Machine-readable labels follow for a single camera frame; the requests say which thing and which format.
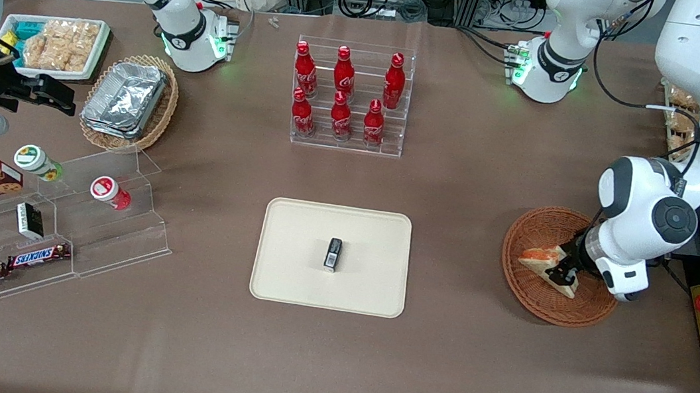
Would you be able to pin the brown wicker basket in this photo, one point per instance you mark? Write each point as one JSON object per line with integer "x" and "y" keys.
{"x": 531, "y": 299}

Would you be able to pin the red Coca-Cola bottle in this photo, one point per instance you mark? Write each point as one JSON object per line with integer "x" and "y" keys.
{"x": 305, "y": 71}
{"x": 373, "y": 126}
{"x": 302, "y": 114}
{"x": 340, "y": 118}
{"x": 394, "y": 85}
{"x": 343, "y": 75}

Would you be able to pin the white rectangular snack tray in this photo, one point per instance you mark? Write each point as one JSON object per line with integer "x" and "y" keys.
{"x": 5, "y": 64}

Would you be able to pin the clear acrylic bottle rack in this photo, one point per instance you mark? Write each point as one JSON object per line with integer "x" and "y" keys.
{"x": 349, "y": 146}

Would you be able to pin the triangular sandwich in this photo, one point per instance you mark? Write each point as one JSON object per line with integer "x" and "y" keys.
{"x": 542, "y": 260}

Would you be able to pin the teal snack packet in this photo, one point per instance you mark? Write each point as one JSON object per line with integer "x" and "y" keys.
{"x": 28, "y": 29}

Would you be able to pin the small black chocolate box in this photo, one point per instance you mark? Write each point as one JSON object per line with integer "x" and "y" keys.
{"x": 30, "y": 220}

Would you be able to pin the aluminium foil tray stack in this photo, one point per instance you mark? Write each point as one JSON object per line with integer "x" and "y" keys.
{"x": 125, "y": 99}

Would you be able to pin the rice cracker packet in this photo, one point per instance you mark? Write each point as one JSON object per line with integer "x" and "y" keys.
{"x": 63, "y": 44}
{"x": 35, "y": 51}
{"x": 85, "y": 44}

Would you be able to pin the red strawberry yogurt cup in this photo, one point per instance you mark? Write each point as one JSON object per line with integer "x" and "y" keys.
{"x": 105, "y": 188}

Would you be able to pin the small metal screws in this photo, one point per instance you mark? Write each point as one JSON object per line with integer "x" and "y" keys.
{"x": 273, "y": 21}

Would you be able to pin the small black box with label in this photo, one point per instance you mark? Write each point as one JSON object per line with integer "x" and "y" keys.
{"x": 333, "y": 254}

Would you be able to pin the yellow snack packet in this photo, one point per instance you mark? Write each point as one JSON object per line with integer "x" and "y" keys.
{"x": 8, "y": 41}

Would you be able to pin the bagged bread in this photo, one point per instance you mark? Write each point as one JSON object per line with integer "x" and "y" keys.
{"x": 679, "y": 123}

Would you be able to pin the green sunflower yogurt cup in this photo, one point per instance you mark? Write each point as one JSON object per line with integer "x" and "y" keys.
{"x": 31, "y": 157}

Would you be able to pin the beige plastic serving tray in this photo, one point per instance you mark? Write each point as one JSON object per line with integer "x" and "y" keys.
{"x": 296, "y": 250}

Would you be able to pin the light wicker basket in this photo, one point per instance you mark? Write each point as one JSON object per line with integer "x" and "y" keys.
{"x": 163, "y": 113}

